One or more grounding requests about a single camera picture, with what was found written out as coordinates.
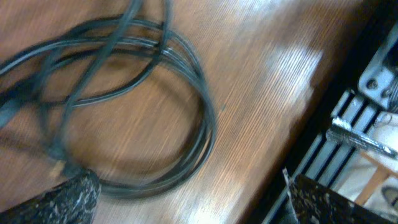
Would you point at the metal bracket with screws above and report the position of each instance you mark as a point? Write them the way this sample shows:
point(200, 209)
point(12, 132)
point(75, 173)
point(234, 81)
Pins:
point(378, 83)

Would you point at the aluminium frame rail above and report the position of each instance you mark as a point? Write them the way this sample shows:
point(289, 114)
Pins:
point(313, 155)

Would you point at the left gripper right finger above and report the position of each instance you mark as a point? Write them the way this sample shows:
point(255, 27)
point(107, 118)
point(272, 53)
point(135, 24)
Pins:
point(312, 202)

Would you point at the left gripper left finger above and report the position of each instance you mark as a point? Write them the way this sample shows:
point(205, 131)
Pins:
point(73, 201)

